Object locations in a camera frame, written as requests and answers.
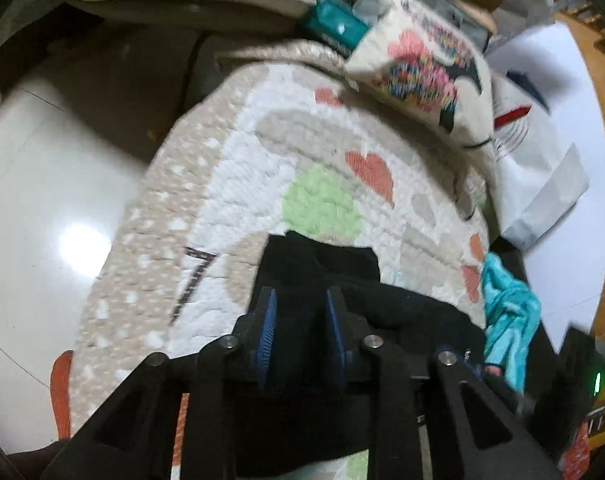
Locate wooden frame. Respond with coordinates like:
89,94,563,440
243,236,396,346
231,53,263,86
555,0,605,361

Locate teal wipes packet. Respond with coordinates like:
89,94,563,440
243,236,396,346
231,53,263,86
296,0,371,57

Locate white paper bag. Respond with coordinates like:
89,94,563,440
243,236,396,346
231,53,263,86
486,71,591,252

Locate floral printed cushion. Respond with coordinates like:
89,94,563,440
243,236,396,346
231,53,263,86
344,0,499,183

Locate teal printed blanket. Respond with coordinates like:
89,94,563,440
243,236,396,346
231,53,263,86
479,252,543,395

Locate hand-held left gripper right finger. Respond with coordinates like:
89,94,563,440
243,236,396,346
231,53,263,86
324,286,564,480

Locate grey bag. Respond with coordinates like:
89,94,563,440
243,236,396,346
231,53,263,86
353,0,497,50

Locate black pants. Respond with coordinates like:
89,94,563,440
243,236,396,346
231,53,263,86
236,230,488,477

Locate heart-printed quilt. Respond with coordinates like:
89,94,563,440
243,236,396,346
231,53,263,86
50,40,499,480

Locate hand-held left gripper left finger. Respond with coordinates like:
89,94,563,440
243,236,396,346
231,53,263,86
41,286,284,480

